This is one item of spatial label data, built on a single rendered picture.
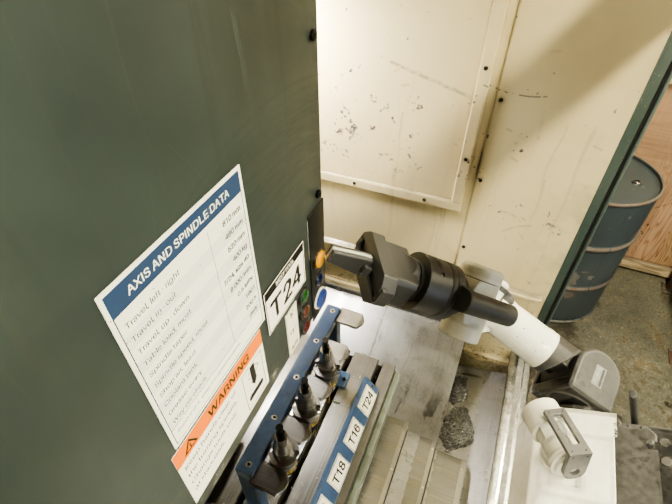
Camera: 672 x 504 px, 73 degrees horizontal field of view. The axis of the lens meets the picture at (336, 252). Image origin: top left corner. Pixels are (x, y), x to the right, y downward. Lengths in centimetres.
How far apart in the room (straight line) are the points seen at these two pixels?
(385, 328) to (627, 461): 96
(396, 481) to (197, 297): 123
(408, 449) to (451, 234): 70
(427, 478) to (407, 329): 49
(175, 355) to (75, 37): 24
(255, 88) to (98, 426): 27
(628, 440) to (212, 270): 81
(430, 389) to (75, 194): 150
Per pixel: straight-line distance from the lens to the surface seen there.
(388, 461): 155
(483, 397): 181
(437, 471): 160
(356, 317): 122
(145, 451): 42
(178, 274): 36
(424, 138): 129
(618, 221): 259
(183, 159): 33
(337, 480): 132
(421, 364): 168
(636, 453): 99
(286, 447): 99
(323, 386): 111
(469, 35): 117
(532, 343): 104
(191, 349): 41
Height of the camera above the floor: 216
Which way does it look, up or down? 43 degrees down
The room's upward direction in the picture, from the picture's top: straight up
